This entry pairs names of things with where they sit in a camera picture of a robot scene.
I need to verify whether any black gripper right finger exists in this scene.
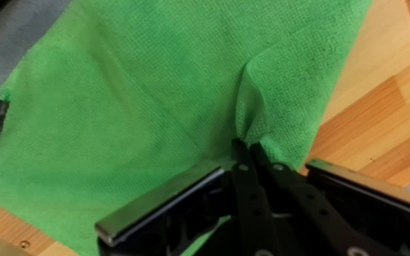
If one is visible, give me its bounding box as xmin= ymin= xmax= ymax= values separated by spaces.
xmin=251 ymin=140 xmax=410 ymax=256

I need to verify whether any green towel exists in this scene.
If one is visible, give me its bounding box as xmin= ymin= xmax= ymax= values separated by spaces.
xmin=0 ymin=0 xmax=373 ymax=256

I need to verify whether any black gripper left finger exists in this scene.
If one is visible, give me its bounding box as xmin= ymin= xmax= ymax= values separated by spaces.
xmin=96 ymin=137 xmax=268 ymax=256

